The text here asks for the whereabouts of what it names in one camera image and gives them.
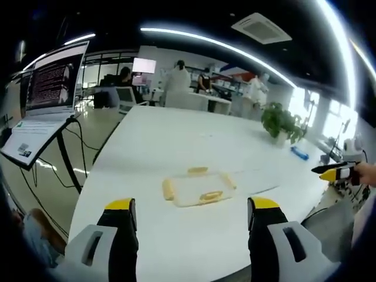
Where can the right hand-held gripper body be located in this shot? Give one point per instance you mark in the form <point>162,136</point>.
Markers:
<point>348,173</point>

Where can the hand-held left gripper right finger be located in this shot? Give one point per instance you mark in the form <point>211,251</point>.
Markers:
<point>293,252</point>

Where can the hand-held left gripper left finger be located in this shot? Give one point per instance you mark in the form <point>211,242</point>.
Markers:
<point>88,252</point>

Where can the clear box with yellow plastic buckle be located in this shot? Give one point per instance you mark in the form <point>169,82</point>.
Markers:
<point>199,188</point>

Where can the person's right hand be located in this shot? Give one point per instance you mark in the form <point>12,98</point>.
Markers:
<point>367,173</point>

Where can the white desk device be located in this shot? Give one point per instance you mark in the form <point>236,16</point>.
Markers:
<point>354,148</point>

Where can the blue flat object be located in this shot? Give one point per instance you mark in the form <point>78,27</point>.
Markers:
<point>299,152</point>

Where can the person's leg in jeans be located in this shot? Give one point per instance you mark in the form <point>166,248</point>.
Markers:
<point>39,238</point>

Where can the potted green plant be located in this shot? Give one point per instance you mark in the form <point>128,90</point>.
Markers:
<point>282,123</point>

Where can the white counter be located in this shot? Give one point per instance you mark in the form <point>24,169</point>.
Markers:
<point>205,102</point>

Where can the ceiling air vent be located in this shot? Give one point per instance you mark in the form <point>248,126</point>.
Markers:
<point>261,28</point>

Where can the long ceiling light strip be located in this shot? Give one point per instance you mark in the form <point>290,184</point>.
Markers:
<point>223,47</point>

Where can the white office chair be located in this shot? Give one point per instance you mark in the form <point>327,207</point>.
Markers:
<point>127,98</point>

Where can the open laptop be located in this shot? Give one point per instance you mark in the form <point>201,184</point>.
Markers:
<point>50,88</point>

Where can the short ceiling light strip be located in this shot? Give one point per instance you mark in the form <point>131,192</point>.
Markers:
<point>79,38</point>

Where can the wall monitor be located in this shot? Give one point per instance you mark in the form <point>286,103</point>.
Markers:
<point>144,65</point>

